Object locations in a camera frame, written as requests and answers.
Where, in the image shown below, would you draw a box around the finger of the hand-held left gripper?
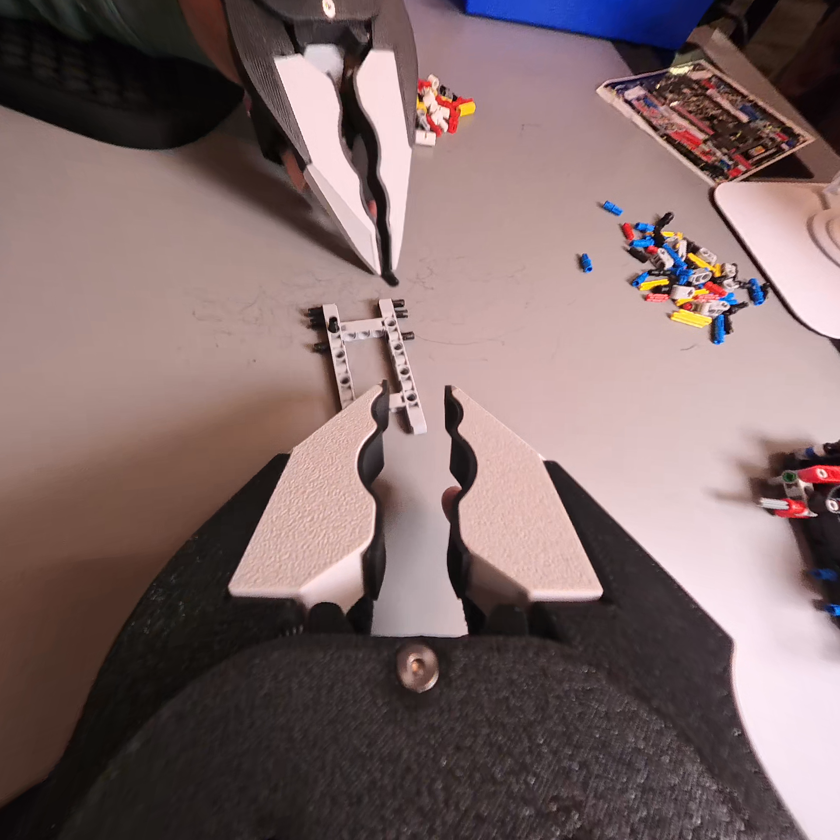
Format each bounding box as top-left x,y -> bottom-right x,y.
273,46 -> 395,280
341,47 -> 416,284

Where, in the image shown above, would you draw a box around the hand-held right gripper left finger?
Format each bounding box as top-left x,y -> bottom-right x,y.
227,382 -> 391,634

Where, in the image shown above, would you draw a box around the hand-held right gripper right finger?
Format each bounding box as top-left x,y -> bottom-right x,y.
444,385 -> 605,634

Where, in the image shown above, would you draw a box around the pile of red white lego pieces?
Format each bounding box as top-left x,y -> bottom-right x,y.
413,73 -> 476,148

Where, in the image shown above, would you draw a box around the grey lego frame black pins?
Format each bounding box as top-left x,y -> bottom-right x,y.
304,297 -> 429,436

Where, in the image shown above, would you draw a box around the pile of mixed lego pieces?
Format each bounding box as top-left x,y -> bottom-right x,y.
619,210 -> 774,347

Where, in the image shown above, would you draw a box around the partly built lego car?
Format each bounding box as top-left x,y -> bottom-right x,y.
750,441 -> 840,634

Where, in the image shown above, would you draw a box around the lego sticker sheet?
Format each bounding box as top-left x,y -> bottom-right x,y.
596,58 -> 816,186

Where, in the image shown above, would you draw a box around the person's left hand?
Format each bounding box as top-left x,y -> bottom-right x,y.
282,147 -> 315,198

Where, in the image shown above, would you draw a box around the black chair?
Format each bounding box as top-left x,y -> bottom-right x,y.
0,16 -> 245,151

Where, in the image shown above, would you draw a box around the blue plastic bin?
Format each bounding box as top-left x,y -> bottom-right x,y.
465,0 -> 715,52

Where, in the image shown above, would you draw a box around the white book stand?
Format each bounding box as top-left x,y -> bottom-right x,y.
713,172 -> 840,341

